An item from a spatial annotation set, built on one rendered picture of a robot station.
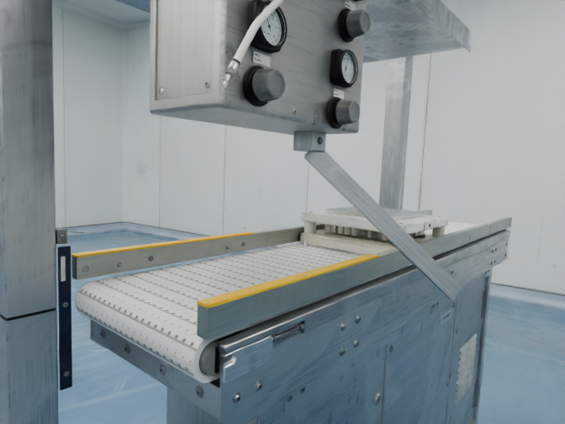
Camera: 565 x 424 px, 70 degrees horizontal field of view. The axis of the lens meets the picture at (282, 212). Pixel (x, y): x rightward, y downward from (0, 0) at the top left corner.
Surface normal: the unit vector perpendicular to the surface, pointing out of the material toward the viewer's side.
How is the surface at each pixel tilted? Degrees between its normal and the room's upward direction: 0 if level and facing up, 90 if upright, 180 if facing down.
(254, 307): 90
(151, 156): 90
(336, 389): 90
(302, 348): 90
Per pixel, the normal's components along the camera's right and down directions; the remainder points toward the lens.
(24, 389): 0.76, 0.10
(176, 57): -0.64, 0.05
